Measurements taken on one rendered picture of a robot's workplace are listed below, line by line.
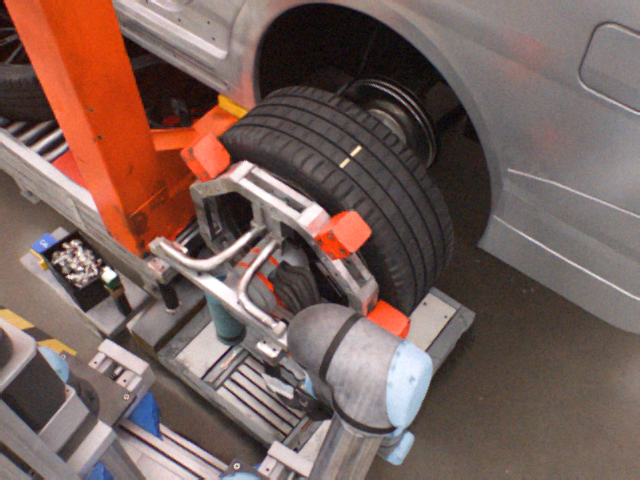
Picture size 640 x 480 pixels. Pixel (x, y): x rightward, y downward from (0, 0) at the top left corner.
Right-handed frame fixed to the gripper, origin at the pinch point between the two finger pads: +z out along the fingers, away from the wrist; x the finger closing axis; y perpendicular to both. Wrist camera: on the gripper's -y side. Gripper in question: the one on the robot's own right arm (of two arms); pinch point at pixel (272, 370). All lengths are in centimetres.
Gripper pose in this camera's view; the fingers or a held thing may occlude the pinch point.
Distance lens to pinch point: 164.3
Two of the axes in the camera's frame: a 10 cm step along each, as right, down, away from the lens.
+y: 0.0, -5.7, -8.2
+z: -8.3, -4.5, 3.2
